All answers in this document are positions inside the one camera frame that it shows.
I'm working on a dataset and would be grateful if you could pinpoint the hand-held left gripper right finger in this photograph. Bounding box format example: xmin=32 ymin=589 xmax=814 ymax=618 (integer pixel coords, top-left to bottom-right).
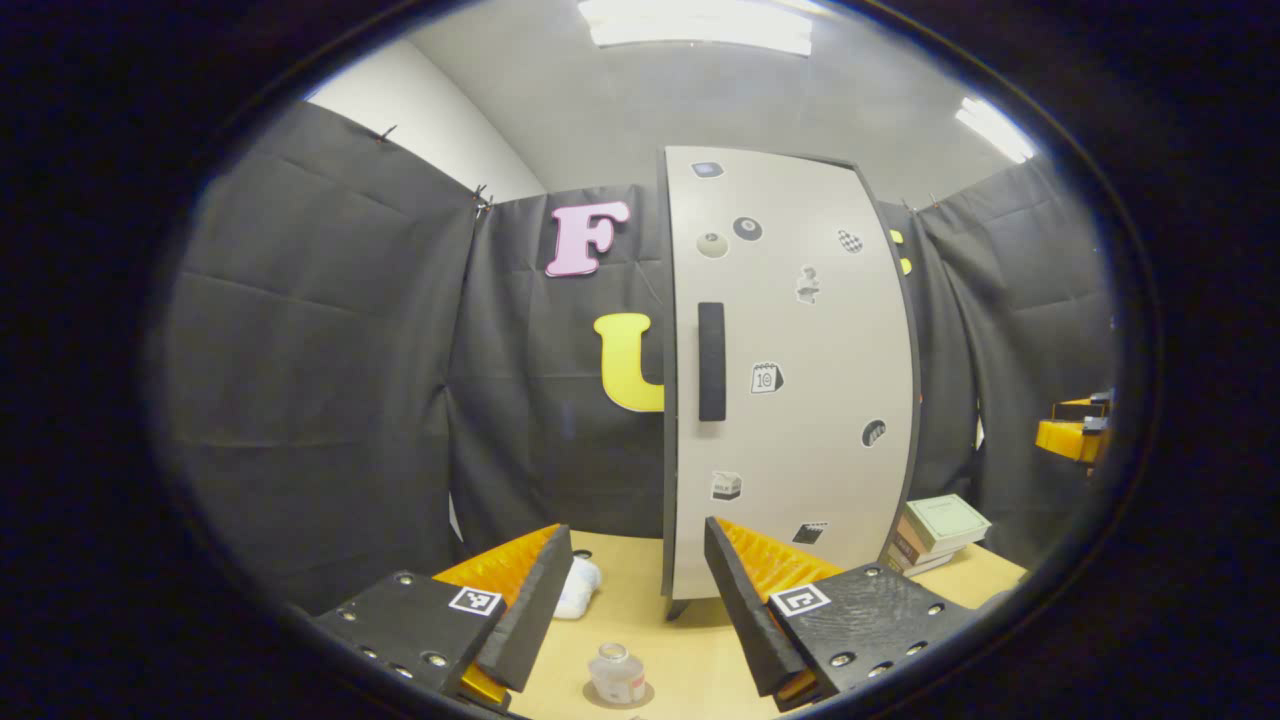
xmin=703 ymin=516 xmax=976 ymax=713

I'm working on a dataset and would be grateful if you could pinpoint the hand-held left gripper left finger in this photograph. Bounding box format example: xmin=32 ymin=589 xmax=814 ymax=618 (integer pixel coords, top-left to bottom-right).
xmin=310 ymin=523 xmax=577 ymax=713

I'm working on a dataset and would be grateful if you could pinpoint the round brown coaster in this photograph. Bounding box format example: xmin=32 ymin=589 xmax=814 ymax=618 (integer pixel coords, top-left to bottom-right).
xmin=583 ymin=680 xmax=656 ymax=711

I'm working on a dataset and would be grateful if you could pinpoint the clear bottle white label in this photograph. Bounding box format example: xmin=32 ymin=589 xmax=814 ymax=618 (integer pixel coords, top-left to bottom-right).
xmin=588 ymin=642 xmax=648 ymax=706

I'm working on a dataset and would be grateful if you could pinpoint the grey cabinet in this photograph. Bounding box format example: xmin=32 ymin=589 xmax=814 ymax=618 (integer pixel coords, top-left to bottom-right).
xmin=660 ymin=145 xmax=923 ymax=623

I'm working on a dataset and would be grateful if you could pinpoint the black door handle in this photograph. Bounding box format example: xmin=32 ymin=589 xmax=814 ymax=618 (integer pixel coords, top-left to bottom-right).
xmin=697 ymin=302 xmax=728 ymax=423

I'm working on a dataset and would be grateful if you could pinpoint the white crumpled cloth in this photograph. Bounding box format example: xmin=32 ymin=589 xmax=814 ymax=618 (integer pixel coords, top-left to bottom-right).
xmin=553 ymin=556 xmax=603 ymax=621

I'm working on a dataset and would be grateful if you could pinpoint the green cover book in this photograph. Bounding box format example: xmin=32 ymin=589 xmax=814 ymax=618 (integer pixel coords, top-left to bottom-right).
xmin=905 ymin=494 xmax=993 ymax=554

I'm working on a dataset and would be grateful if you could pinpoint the grey book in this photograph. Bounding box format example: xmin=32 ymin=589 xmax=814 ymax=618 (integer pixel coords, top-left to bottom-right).
xmin=885 ymin=548 xmax=956 ymax=578

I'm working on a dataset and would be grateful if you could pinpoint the brown book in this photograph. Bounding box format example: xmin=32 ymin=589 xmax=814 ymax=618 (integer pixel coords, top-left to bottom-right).
xmin=893 ymin=520 xmax=966 ymax=566

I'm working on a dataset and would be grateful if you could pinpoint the narrow ceiling light panel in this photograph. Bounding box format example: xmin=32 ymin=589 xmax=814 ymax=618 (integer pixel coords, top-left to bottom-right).
xmin=955 ymin=95 xmax=1036 ymax=164

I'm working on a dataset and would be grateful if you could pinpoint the black backdrop cloth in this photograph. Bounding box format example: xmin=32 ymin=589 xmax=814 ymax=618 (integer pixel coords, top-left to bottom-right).
xmin=160 ymin=98 xmax=1116 ymax=616

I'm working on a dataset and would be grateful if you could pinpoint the wide ceiling light panel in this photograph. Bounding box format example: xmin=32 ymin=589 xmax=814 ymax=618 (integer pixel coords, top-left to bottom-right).
xmin=578 ymin=0 xmax=816 ymax=57

